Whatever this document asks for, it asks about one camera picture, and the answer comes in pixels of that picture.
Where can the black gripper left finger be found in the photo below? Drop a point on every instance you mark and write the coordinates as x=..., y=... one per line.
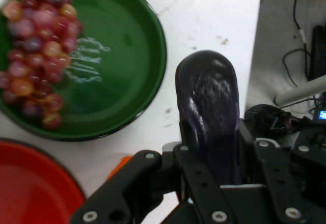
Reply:
x=122, y=191

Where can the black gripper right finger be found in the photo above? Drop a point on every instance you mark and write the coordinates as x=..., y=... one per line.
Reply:
x=277, y=180

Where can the purple eggplant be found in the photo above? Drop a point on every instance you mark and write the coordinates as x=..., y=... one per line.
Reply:
x=211, y=107

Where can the orange tangerine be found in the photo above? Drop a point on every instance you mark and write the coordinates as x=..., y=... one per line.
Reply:
x=121, y=166

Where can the device with blue screen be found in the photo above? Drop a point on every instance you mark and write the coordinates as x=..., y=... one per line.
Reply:
x=321, y=115

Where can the red round plate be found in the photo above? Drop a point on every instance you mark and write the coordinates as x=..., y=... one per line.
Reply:
x=33, y=183

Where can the white table leg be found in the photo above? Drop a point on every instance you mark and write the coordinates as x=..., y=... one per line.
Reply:
x=300, y=91

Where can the green round plate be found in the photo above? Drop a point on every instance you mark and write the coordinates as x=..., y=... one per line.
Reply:
x=122, y=81

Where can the black box on floor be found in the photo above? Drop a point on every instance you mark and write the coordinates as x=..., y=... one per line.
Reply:
x=318, y=53

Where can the red grape bunch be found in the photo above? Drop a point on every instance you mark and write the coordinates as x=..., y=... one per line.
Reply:
x=38, y=51

